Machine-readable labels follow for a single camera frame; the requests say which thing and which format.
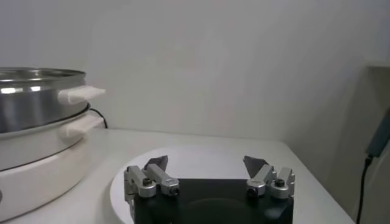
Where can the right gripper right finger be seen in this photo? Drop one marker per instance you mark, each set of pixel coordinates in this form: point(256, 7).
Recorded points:
point(281, 182)

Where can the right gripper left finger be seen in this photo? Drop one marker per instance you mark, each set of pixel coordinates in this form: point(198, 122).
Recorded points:
point(138, 182)

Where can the steel steamer pot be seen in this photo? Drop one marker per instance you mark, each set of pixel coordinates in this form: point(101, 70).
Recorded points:
point(36, 179)

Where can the white round plate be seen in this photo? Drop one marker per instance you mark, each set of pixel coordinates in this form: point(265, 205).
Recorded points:
point(201, 161)

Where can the black power adapter brick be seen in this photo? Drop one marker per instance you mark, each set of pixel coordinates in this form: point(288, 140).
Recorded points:
point(381, 137)

